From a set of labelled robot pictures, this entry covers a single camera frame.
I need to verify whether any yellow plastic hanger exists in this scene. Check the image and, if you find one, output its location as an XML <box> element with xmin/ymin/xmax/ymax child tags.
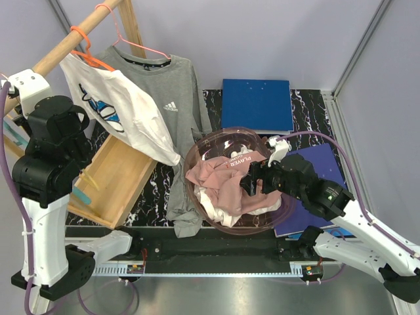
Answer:
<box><xmin>80</xmin><ymin>169</ymin><xmax>99</xmax><ymax>191</ymax></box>

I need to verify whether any purple folder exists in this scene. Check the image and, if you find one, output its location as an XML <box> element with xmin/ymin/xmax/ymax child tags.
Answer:
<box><xmin>268</xmin><ymin>144</ymin><xmax>352</xmax><ymax>237</ymax></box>

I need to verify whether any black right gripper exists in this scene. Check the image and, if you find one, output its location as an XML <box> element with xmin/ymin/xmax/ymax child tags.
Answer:
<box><xmin>237</xmin><ymin>152</ymin><xmax>305</xmax><ymax>201</ymax></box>

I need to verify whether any pink t shirt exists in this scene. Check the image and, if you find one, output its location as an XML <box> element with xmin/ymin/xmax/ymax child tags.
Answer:
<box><xmin>186</xmin><ymin>151</ymin><xmax>281</xmax><ymax>216</ymax></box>

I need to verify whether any wooden rack frame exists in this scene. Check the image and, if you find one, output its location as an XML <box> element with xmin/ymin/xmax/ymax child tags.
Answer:
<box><xmin>0</xmin><ymin>0</ymin><xmax>147</xmax><ymax>158</ymax></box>

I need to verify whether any white t shirt blue graphic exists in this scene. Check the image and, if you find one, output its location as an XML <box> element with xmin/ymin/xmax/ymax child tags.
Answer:
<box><xmin>60</xmin><ymin>53</ymin><xmax>180</xmax><ymax>166</ymax></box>

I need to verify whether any pink wire hanger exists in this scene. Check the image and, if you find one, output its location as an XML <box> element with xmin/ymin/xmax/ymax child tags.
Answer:
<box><xmin>95</xmin><ymin>1</ymin><xmax>171</xmax><ymax>61</ymax></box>

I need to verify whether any blue folder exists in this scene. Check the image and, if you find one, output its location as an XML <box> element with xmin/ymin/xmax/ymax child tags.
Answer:
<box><xmin>220</xmin><ymin>79</ymin><xmax>294</xmax><ymax>135</ymax></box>

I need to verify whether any teal plastic hanger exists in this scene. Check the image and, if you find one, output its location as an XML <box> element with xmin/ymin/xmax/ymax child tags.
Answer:
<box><xmin>3</xmin><ymin>115</ymin><xmax>91</xmax><ymax>205</ymax></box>

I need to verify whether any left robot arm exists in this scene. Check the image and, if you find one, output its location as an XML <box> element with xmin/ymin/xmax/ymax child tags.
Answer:
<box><xmin>11</xmin><ymin>96</ymin><xmax>142</xmax><ymax>301</ymax></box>

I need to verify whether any wooden box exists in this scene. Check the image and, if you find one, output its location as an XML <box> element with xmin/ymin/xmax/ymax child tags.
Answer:
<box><xmin>68</xmin><ymin>135</ymin><xmax>157</xmax><ymax>229</ymax></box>

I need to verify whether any clear pink plastic basin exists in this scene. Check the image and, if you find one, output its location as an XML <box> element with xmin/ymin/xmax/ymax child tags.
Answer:
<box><xmin>184</xmin><ymin>127</ymin><xmax>292</xmax><ymax>235</ymax></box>

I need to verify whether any orange plastic hanger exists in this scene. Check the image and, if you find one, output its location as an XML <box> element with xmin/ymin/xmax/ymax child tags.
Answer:
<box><xmin>70</xmin><ymin>26</ymin><xmax>115</xmax><ymax>72</ymax></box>

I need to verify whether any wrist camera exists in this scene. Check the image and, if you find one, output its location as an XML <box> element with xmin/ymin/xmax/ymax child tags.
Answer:
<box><xmin>266</xmin><ymin>136</ymin><xmax>291</xmax><ymax>167</ymax></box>
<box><xmin>1</xmin><ymin>69</ymin><xmax>53</xmax><ymax>118</ymax></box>

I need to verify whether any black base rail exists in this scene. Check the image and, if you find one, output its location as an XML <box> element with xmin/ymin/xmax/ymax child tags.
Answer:
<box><xmin>64</xmin><ymin>226</ymin><xmax>337</xmax><ymax>275</ymax></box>

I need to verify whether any wooden clothes rail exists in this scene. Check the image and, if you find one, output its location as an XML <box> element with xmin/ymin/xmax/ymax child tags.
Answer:
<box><xmin>0</xmin><ymin>0</ymin><xmax>123</xmax><ymax>116</ymax></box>

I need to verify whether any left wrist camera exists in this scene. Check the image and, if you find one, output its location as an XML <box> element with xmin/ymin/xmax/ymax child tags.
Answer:
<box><xmin>1</xmin><ymin>69</ymin><xmax>53</xmax><ymax>118</ymax></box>

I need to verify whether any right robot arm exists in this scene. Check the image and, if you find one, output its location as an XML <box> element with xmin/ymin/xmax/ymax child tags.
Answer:
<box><xmin>240</xmin><ymin>154</ymin><xmax>419</xmax><ymax>304</ymax></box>

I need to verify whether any grey adidas t shirt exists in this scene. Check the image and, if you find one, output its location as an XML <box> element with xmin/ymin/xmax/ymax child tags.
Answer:
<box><xmin>96</xmin><ymin>47</ymin><xmax>212</xmax><ymax>238</ymax></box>

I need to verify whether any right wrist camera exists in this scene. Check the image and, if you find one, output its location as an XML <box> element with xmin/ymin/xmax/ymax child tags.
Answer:
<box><xmin>266</xmin><ymin>136</ymin><xmax>291</xmax><ymax>167</ymax></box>

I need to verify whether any white t shirt red print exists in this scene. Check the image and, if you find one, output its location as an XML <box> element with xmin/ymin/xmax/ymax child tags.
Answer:
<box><xmin>194</xmin><ymin>149</ymin><xmax>275</xmax><ymax>228</ymax></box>

